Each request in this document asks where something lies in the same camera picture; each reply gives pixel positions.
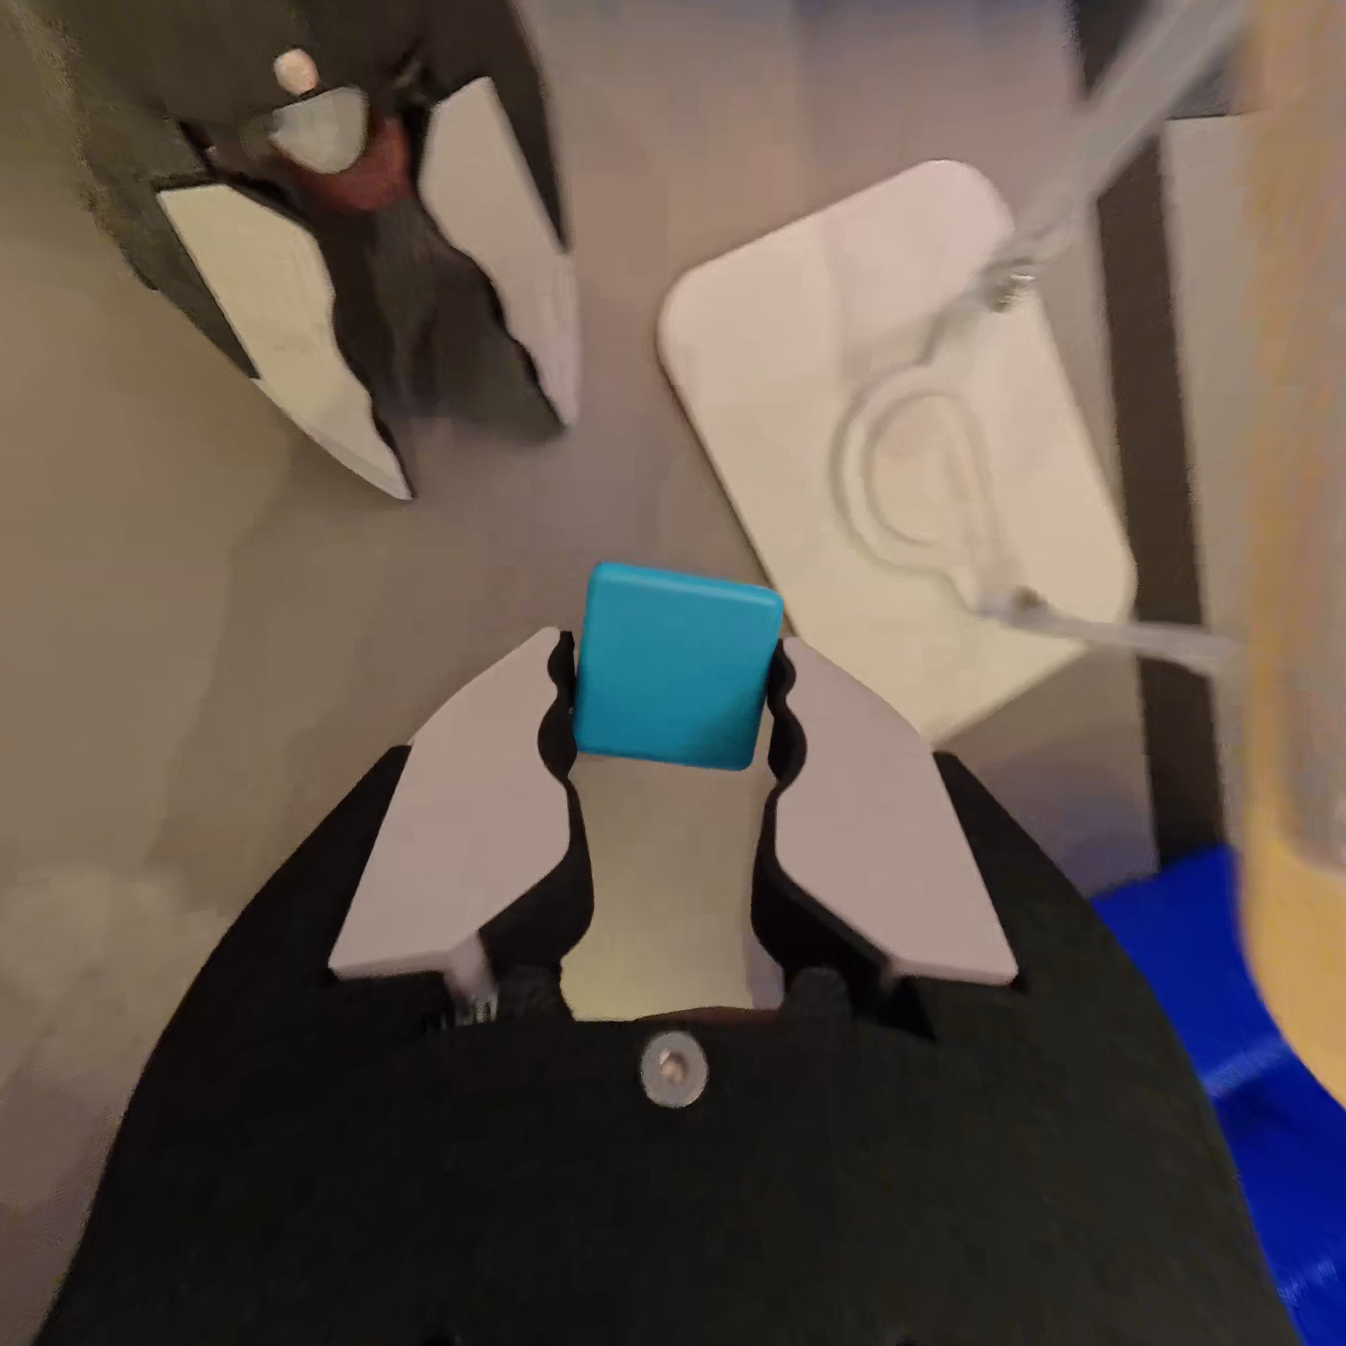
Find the wooden board document stand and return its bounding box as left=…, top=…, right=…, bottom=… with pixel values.
left=657, top=0, right=1346, bottom=1111

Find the blue plastic bin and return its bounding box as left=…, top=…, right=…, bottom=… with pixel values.
left=1091, top=844, right=1346, bottom=1346

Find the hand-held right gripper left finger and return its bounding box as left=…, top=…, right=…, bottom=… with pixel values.
left=326, top=627, right=598, bottom=1023

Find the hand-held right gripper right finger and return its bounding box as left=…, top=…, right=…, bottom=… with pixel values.
left=748, top=633, right=1020, bottom=1021

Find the grey desk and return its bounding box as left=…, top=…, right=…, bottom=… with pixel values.
left=0, top=0, right=1264, bottom=1346

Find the teal cube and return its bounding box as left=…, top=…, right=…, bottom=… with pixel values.
left=571, top=562, right=786, bottom=772

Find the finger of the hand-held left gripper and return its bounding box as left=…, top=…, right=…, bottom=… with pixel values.
left=156, top=184, right=422, bottom=503
left=415, top=76, right=582, bottom=429

